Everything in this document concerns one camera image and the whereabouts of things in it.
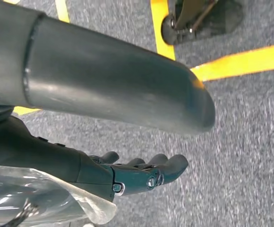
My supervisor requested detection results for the clear plastic cover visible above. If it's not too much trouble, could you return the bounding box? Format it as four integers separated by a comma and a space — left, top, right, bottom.
0, 166, 118, 227

